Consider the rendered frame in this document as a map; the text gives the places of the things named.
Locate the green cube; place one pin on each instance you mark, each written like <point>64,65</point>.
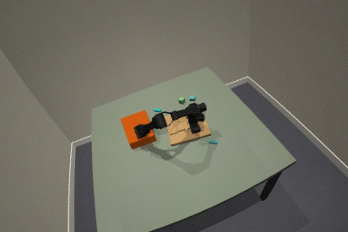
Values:
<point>182,100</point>

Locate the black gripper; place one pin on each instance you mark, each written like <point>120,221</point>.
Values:
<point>193,124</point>

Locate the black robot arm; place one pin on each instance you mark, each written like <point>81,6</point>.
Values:
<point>159,122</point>

